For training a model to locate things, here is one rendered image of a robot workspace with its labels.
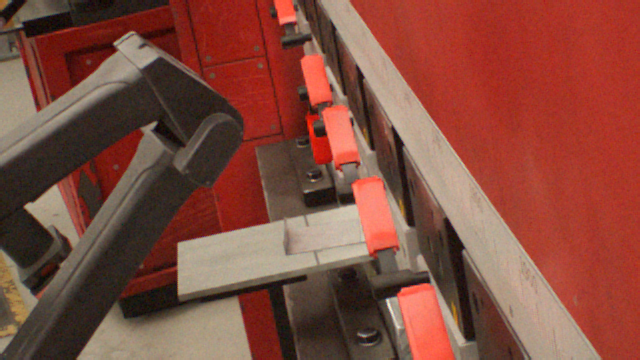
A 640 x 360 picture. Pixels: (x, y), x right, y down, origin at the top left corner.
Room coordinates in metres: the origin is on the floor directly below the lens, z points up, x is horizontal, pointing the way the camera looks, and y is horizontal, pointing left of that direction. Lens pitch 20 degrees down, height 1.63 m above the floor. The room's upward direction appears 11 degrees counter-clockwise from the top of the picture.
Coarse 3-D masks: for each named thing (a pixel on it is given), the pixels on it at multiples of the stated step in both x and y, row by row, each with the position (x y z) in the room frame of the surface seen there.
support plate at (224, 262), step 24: (312, 216) 1.64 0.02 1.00; (336, 216) 1.62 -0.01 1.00; (192, 240) 1.64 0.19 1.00; (216, 240) 1.62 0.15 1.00; (240, 240) 1.60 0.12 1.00; (264, 240) 1.58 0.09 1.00; (360, 240) 1.52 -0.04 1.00; (192, 264) 1.55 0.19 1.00; (216, 264) 1.53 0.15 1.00; (240, 264) 1.52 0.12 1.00; (264, 264) 1.50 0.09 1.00; (288, 264) 1.49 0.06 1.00; (312, 264) 1.47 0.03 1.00; (336, 264) 1.47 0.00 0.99; (192, 288) 1.47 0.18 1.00; (216, 288) 1.46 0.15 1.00; (240, 288) 1.46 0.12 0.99
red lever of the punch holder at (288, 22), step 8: (280, 0) 1.65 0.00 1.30; (288, 0) 1.65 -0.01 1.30; (280, 8) 1.64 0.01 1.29; (288, 8) 1.64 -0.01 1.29; (280, 16) 1.64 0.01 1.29; (288, 16) 1.63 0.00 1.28; (280, 24) 1.63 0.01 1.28; (288, 24) 1.63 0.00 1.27; (296, 24) 1.63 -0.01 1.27; (288, 32) 1.62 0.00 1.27; (288, 40) 1.60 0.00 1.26; (296, 40) 1.60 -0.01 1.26; (304, 40) 1.61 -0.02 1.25; (312, 40) 1.61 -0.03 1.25; (288, 48) 1.61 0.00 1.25
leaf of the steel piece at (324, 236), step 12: (300, 228) 1.60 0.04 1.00; (312, 228) 1.59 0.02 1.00; (324, 228) 1.58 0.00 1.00; (336, 228) 1.57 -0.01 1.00; (348, 228) 1.56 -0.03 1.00; (288, 240) 1.56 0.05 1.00; (300, 240) 1.55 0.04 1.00; (312, 240) 1.55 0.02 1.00; (324, 240) 1.54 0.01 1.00; (336, 240) 1.53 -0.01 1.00; (348, 240) 1.52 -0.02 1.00; (288, 252) 1.52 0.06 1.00; (300, 252) 1.51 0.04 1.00
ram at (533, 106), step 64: (320, 0) 1.40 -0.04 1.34; (384, 0) 0.83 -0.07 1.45; (448, 0) 0.59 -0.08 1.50; (512, 0) 0.46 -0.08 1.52; (576, 0) 0.37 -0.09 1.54; (448, 64) 0.62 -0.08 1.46; (512, 64) 0.47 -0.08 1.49; (576, 64) 0.38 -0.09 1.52; (448, 128) 0.65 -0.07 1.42; (512, 128) 0.49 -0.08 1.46; (576, 128) 0.39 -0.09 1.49; (448, 192) 0.69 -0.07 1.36; (512, 192) 0.51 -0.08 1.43; (576, 192) 0.40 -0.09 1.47; (576, 256) 0.41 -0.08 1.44; (512, 320) 0.55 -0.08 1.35; (576, 320) 0.42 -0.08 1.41
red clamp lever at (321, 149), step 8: (304, 88) 1.40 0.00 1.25; (304, 96) 1.39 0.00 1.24; (312, 112) 1.40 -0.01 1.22; (312, 120) 1.40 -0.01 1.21; (312, 128) 1.39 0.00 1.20; (312, 136) 1.40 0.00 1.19; (312, 144) 1.40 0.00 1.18; (320, 144) 1.40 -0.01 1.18; (328, 144) 1.40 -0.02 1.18; (320, 152) 1.40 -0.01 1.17; (328, 152) 1.40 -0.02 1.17; (320, 160) 1.40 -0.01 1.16; (328, 160) 1.40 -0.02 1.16
